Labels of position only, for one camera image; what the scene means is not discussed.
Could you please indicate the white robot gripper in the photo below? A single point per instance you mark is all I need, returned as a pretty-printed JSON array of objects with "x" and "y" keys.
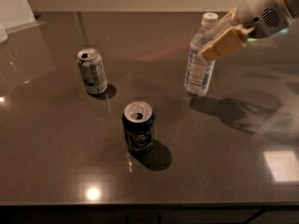
[{"x": 261, "y": 13}]

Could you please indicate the clear plastic water bottle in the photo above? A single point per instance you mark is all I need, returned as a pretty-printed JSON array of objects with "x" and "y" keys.
[{"x": 198, "y": 72}]

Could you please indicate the dark blue pepsi can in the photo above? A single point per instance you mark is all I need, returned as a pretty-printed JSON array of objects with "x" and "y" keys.
[{"x": 138, "y": 122}]

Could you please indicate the white green soda can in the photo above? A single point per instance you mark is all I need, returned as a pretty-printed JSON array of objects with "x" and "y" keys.
[{"x": 92, "y": 71}]

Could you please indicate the clear object at left edge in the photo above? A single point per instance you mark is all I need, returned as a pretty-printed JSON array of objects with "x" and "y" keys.
[{"x": 3, "y": 34}]

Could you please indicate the white board leaning on wall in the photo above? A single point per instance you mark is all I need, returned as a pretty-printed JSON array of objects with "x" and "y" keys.
[{"x": 17, "y": 15}]

